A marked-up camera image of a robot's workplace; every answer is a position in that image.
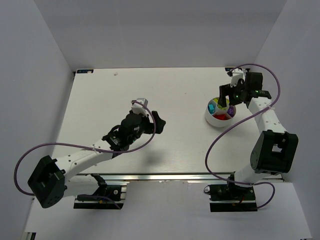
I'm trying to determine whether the purple and pink lego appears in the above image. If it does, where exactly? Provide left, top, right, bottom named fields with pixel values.
left=226, top=106, right=236, bottom=118

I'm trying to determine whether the white round divided container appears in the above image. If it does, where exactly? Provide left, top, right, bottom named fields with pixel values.
left=204, top=97, right=237, bottom=128

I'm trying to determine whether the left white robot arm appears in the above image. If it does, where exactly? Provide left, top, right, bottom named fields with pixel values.
left=27, top=110, right=166, bottom=209

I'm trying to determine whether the right blue table label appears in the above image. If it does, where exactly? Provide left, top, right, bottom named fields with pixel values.
left=224, top=67, right=238, bottom=72

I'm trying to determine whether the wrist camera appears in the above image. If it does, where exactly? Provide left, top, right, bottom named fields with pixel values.
left=227, top=67, right=248, bottom=88
left=131, top=98, right=148, bottom=117

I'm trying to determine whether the purple cable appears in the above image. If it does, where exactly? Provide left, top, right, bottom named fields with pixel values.
left=204, top=63, right=281, bottom=210
left=13, top=99, right=158, bottom=210

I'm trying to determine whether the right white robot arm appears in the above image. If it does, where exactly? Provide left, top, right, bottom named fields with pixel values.
left=218, top=71, right=299, bottom=188

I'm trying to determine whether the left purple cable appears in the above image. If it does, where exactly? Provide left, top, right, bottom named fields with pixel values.
left=13, top=99, right=158, bottom=210

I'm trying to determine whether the pale green lego piece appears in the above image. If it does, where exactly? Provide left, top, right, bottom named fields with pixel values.
left=217, top=105, right=229, bottom=112

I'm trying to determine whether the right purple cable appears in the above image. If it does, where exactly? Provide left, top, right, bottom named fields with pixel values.
left=204, top=63, right=281, bottom=210

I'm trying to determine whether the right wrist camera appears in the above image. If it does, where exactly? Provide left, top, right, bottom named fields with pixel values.
left=227, top=67, right=248, bottom=88

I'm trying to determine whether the large cyan lego brick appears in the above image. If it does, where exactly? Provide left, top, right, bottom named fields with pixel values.
left=207, top=104, right=215, bottom=115

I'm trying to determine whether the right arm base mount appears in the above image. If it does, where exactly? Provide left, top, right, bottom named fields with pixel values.
left=203, top=182, right=258, bottom=213

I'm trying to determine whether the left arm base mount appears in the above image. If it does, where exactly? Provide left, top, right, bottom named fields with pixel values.
left=73, top=173, right=125, bottom=210

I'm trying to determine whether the left blue table label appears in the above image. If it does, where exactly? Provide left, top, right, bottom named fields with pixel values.
left=76, top=69, right=94, bottom=74

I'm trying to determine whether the blue table label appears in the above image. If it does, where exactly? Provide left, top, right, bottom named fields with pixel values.
left=76, top=69, right=94, bottom=74
left=224, top=67, right=238, bottom=72

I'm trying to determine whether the red curved lego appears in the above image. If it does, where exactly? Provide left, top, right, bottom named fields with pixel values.
left=213, top=114, right=229, bottom=121

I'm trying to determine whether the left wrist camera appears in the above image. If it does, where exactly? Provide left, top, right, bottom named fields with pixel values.
left=131, top=98, right=148, bottom=117

